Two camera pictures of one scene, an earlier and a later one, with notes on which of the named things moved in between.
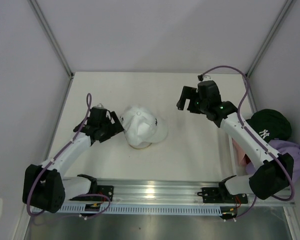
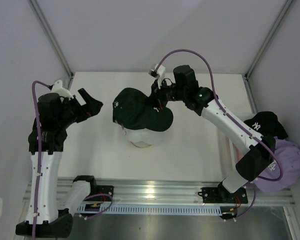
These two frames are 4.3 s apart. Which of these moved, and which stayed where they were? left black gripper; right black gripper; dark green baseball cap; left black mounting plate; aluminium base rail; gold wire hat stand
Moved: right black gripper; gold wire hat stand; dark green baseball cap; left black gripper
Stayed: aluminium base rail; left black mounting plate
